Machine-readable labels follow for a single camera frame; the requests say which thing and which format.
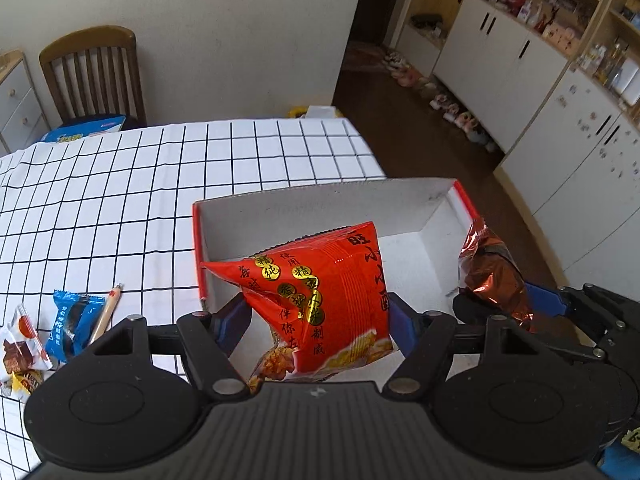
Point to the row of shoes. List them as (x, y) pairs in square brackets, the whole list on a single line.
[(439, 99)]

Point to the brown foil snack bag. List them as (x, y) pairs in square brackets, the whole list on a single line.
[(487, 269)]

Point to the checkered tablecloth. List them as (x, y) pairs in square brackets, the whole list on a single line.
[(116, 209)]

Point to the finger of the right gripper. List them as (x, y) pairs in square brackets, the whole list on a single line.
[(545, 301)]

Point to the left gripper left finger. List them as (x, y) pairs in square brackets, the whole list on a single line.
[(231, 323)]

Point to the white chocolate cake packet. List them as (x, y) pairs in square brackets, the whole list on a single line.
[(21, 349)]

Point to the yellow bag on floor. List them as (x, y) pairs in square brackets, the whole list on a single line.
[(315, 112)]

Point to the yellow snack packet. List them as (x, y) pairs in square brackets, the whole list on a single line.
[(22, 385)]

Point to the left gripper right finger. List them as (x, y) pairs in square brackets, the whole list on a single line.
[(406, 325)]

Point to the red cardboard box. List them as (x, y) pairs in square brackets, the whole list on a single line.
[(421, 225)]

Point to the white wall cabinets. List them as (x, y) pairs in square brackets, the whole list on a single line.
[(528, 71)]

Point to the red snack bag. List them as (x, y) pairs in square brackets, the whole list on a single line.
[(324, 298)]

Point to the blue cookie packet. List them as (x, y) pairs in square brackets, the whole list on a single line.
[(73, 325)]

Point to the wooden white sideboard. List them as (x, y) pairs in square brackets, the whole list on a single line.
[(22, 121)]

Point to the wooden chair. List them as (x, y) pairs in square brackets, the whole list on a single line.
[(94, 73)]

